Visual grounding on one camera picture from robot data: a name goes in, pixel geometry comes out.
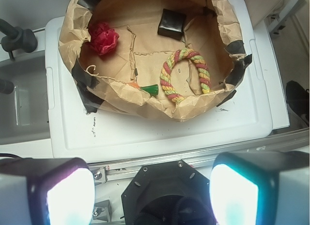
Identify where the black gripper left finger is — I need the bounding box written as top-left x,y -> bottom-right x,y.
0,158 -> 95,225

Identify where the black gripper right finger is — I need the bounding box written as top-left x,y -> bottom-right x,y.
209,151 -> 310,225

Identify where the black box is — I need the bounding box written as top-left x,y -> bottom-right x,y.
157,9 -> 186,41

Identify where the white plastic bin lid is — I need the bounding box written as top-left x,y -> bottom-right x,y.
45,0 -> 290,163

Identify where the green and orange toy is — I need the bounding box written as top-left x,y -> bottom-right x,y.
127,82 -> 159,96

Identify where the black clamp knob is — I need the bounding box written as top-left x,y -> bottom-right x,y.
0,19 -> 38,61

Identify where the brown paper bag tray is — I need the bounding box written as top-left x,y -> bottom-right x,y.
59,0 -> 252,122

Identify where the red crumpled paper ball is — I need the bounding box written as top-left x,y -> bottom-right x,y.
88,22 -> 119,56

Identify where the aluminium frame rail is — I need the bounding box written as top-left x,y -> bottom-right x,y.
89,128 -> 310,184

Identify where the black octagonal mount plate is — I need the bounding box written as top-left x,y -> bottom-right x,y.
121,160 -> 216,225

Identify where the multicolour rope ring toy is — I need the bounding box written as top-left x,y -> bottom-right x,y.
160,47 -> 212,104

